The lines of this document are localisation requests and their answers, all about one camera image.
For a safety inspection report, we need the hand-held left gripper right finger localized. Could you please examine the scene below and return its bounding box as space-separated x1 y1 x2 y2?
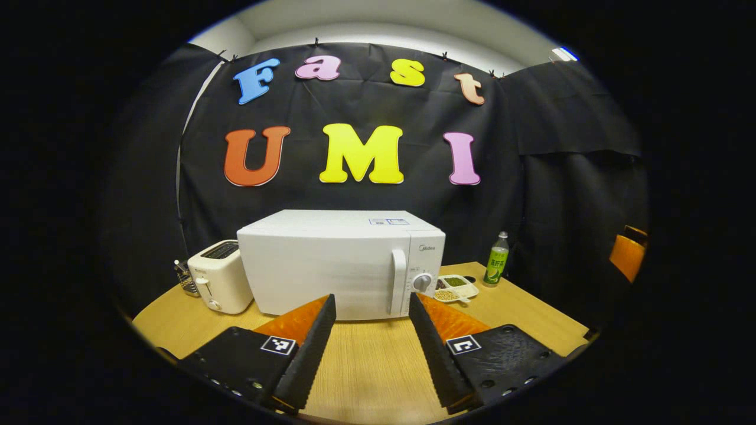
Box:
408 292 572 416

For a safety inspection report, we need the wire utensil holder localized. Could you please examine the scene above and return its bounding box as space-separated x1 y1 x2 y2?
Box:
174 260 201 298

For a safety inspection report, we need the black backdrop cloth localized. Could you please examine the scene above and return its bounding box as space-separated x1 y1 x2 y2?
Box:
100 41 650 328

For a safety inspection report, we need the white toaster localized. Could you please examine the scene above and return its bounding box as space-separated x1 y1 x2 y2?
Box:
187 239 255 315

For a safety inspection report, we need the white microwave oven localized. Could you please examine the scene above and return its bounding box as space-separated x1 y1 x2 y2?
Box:
236 209 447 322

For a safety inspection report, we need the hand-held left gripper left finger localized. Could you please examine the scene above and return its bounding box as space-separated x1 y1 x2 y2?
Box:
176 293 337 415

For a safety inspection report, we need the white divided condiment dish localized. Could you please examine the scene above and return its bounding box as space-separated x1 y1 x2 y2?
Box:
432 273 481 305

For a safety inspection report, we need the green labelled drink bottle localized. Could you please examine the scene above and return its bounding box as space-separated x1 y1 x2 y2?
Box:
483 231 510 288

